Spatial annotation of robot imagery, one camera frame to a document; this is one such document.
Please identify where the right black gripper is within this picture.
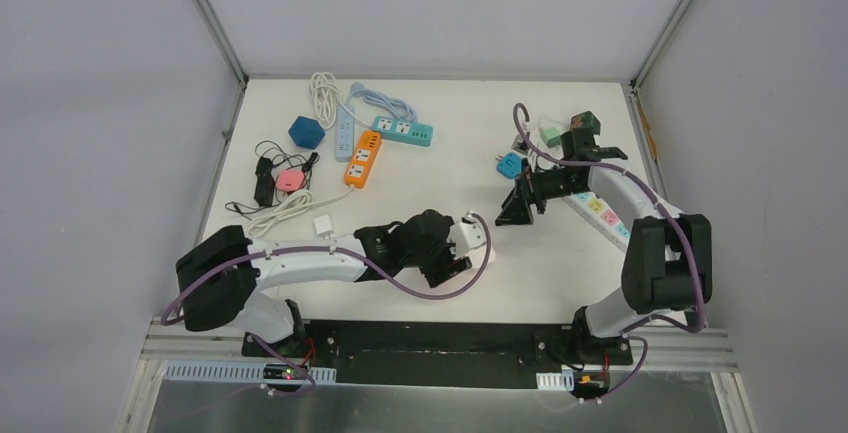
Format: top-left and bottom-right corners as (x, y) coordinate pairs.
(496, 158), (588, 226)

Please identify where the blue small adapter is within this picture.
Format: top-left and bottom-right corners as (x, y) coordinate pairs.
(495, 152), (525, 180)

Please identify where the light green plug charger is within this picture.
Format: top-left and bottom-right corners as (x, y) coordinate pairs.
(538, 116), (566, 148)

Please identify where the white multicolour power strip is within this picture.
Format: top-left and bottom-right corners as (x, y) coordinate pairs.
(562, 192), (630, 252)

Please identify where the dark green dragon cube adapter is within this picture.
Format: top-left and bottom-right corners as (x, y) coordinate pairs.
(570, 111), (601, 135)

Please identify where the white charger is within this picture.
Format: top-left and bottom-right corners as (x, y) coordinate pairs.
(313, 215), (335, 239)

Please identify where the red cube adapter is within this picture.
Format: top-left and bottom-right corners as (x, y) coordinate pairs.
(446, 258), (470, 278)

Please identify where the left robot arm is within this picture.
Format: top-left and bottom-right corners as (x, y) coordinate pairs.
(161, 209), (492, 358)

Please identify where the teal power strip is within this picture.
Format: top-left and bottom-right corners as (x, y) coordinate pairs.
(371, 116), (434, 147)

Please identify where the orange power strip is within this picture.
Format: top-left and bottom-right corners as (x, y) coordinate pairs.
(343, 130), (382, 189)

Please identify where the pink round adapter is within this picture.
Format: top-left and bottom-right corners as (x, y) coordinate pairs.
(275, 169), (306, 193)

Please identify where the light blue power strip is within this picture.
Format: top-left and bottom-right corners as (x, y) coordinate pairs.
(334, 105), (355, 162)

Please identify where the blue cube adapter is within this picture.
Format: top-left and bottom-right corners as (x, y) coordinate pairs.
(288, 116), (325, 150)

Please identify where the light blue cable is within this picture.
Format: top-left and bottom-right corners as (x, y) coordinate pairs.
(347, 82), (419, 125)

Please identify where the white cable of orange strip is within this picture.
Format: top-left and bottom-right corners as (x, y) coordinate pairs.
(244, 184), (356, 240)

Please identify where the black power adapter with cable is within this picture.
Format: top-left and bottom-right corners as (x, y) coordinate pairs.
(224, 140), (321, 219)

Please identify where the white coiled cable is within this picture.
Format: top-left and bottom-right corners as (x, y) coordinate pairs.
(309, 72), (342, 131)

